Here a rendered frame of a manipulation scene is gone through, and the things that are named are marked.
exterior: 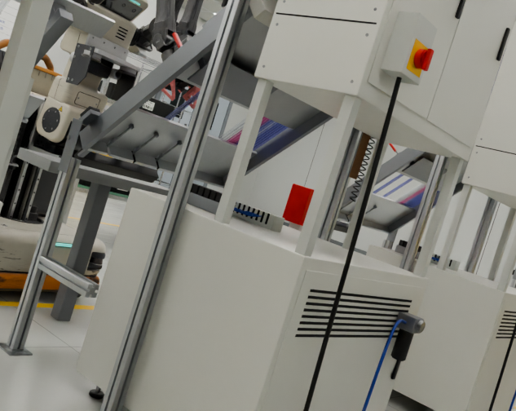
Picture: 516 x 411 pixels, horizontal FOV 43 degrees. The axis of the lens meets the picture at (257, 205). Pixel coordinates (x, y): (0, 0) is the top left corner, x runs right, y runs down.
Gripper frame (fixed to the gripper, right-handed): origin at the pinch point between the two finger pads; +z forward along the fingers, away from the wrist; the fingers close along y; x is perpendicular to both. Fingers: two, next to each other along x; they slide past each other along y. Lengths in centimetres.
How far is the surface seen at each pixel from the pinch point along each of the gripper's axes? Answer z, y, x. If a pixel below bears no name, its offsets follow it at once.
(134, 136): 3.4, -5.8, 19.1
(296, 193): 12, 79, 14
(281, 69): 29, -21, -47
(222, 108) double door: -515, 712, 437
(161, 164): 5.5, 13.0, 26.4
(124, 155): 6.2, -4.7, 26.3
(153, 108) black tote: -144, 161, 144
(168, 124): 3.4, 0.0, 8.5
